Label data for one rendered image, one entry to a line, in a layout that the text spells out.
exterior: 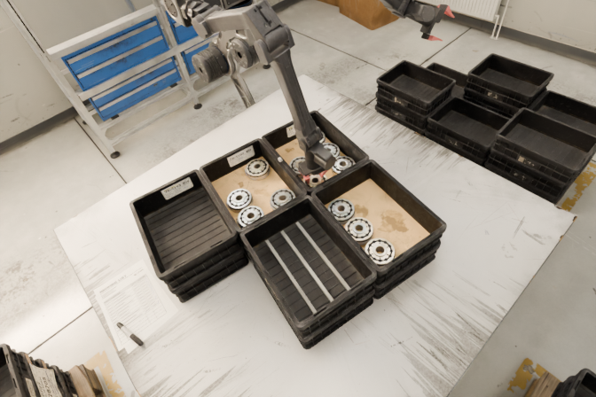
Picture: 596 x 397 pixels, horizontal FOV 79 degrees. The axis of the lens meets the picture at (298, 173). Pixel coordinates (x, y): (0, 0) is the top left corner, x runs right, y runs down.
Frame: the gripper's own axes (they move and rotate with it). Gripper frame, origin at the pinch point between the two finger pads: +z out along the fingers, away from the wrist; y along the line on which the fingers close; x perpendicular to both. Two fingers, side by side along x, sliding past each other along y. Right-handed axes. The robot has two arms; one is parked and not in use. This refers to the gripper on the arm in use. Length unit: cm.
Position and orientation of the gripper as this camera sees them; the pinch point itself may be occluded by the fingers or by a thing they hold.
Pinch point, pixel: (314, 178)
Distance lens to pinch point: 149.5
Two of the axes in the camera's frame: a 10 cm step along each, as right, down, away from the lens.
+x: -4.6, -6.6, 5.9
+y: 8.8, -4.1, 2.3
